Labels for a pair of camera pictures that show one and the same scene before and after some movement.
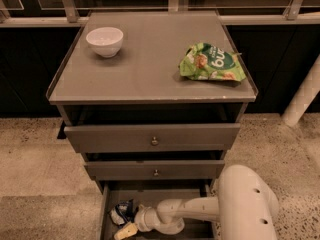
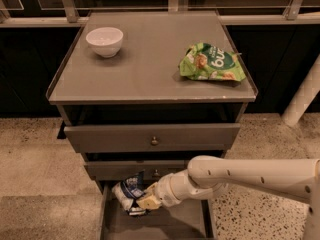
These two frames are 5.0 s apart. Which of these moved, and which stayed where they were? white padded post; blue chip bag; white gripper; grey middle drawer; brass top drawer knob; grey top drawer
Moved: white gripper; blue chip bag
Stayed: grey middle drawer; brass top drawer knob; grey top drawer; white padded post
